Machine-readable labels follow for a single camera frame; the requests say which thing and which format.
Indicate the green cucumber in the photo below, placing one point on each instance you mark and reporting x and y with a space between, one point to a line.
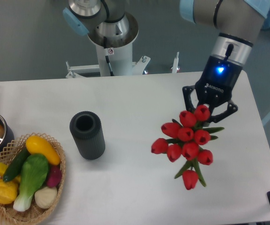
14 168

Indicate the small yellow gourd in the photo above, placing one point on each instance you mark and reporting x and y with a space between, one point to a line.
3 168

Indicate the dark grey ribbed vase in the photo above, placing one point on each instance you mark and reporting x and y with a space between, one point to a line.
86 129

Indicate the red tulip bouquet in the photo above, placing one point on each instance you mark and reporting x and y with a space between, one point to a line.
185 140

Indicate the white garlic bulb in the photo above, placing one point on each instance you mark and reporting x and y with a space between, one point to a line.
45 197

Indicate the purple red radish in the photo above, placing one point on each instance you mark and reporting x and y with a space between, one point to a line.
54 177

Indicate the woven wicker basket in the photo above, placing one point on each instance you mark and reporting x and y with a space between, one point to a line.
34 215

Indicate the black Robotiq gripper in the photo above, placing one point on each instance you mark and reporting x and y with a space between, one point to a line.
214 88

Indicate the green bok choy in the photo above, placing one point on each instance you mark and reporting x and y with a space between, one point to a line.
33 175

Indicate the yellow bell pepper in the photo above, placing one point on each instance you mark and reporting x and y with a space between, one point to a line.
8 191

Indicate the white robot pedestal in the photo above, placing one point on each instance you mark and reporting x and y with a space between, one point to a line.
114 48

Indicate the white levelling foot post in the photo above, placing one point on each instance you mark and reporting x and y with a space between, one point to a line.
175 67

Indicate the yellow squash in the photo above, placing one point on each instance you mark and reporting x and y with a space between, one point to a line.
39 145

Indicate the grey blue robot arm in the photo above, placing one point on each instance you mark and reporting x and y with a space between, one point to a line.
239 22

